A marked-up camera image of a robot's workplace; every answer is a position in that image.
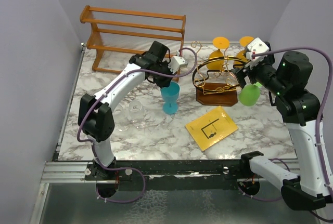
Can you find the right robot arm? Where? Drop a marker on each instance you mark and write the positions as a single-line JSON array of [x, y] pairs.
[[301, 111]]

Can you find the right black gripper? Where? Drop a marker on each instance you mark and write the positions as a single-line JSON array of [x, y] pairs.
[[269, 59]]

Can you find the clear wine glass right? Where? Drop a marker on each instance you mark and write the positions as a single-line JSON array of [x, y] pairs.
[[137, 114]]

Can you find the wooden dish rack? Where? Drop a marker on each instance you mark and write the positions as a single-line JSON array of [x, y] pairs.
[[131, 32]]

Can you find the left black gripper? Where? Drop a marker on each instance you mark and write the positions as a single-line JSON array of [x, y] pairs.
[[163, 83]]

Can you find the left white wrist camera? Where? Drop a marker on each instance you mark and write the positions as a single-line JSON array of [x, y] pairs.
[[177, 62]]

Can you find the clear wine glass left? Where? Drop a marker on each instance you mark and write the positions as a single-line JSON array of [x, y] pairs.
[[120, 119]]

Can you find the yellow book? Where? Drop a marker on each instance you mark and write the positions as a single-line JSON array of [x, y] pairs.
[[211, 128]]

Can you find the orange plastic wine glass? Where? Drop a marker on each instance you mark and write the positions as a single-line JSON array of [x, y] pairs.
[[220, 43], [241, 58]]

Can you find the green plastic wine glass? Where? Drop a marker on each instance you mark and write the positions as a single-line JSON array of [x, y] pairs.
[[250, 94]]

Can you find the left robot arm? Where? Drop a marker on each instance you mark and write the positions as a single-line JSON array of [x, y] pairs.
[[96, 121]]

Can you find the blue plastic wine glass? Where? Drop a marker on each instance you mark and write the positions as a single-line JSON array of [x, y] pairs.
[[170, 95]]

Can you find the clear wine glass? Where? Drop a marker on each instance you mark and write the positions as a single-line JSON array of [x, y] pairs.
[[120, 119], [137, 114]]

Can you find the gold wire wine glass rack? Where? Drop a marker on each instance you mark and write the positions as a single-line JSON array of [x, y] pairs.
[[213, 87]]

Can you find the black metal base rail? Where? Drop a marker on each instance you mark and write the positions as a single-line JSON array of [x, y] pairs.
[[169, 175]]

